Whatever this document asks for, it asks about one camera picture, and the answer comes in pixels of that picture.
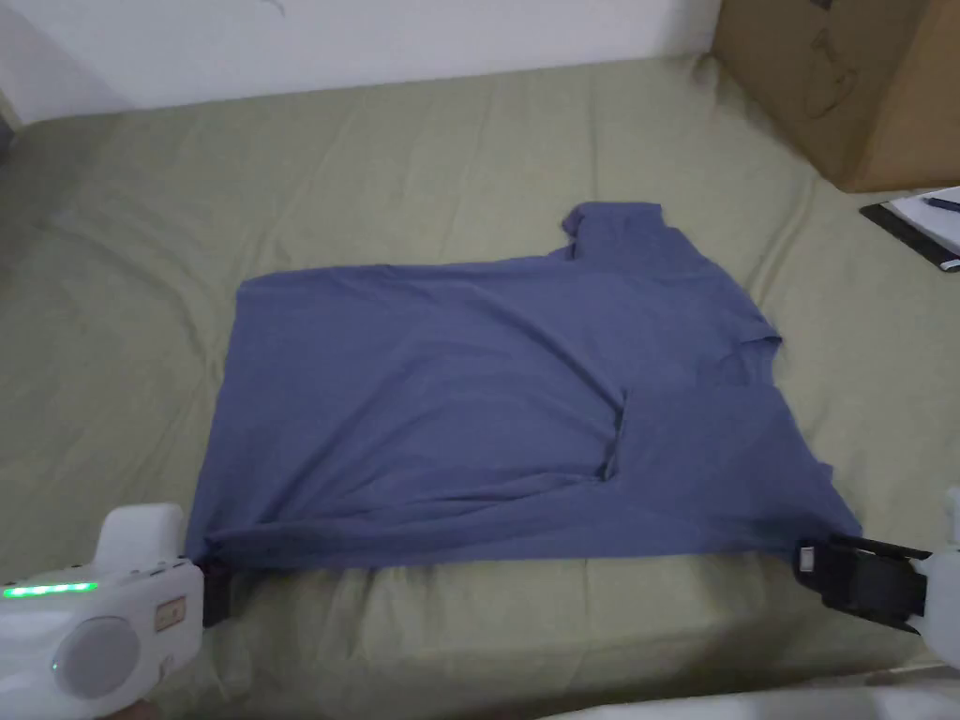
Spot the dark blue shirt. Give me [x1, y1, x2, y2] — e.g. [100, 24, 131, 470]
[183, 200, 865, 578]

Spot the brown cardboard carton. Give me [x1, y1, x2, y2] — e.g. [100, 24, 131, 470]
[710, 0, 960, 195]

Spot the bed with pale green sheet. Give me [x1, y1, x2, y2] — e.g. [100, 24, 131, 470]
[0, 51, 960, 720]

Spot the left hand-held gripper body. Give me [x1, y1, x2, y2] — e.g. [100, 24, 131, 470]
[0, 502, 231, 720]

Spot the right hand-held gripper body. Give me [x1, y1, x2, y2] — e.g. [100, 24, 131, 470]
[908, 486, 960, 663]

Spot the black clipboard with white paper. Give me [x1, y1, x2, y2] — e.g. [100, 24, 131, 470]
[859, 186, 960, 276]

